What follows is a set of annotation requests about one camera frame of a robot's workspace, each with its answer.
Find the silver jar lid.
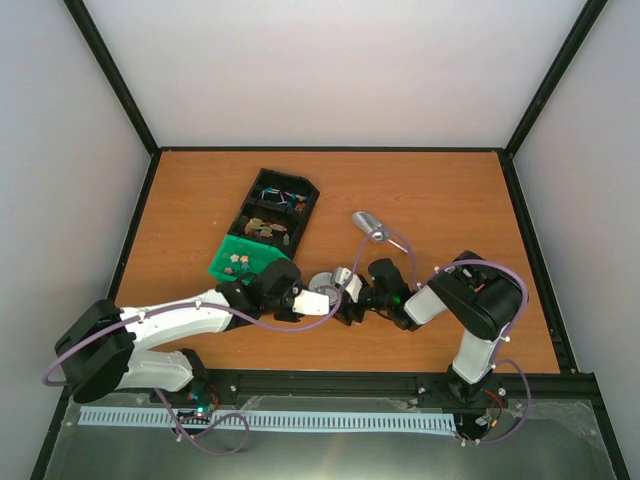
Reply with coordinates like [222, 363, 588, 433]
[308, 272, 334, 295]

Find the green plastic bin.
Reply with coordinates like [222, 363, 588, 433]
[207, 235, 287, 283]

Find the metal scoop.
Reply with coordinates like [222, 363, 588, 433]
[351, 211, 409, 254]

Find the black plastic bin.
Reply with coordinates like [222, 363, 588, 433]
[228, 168, 320, 259]

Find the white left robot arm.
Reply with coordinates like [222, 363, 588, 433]
[52, 258, 329, 404]

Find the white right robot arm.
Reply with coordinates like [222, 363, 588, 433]
[329, 251, 529, 405]

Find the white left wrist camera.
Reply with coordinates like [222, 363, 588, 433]
[291, 290, 330, 316]

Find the light blue cable duct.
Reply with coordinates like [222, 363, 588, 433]
[77, 406, 456, 436]

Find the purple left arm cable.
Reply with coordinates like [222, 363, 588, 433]
[42, 287, 344, 455]

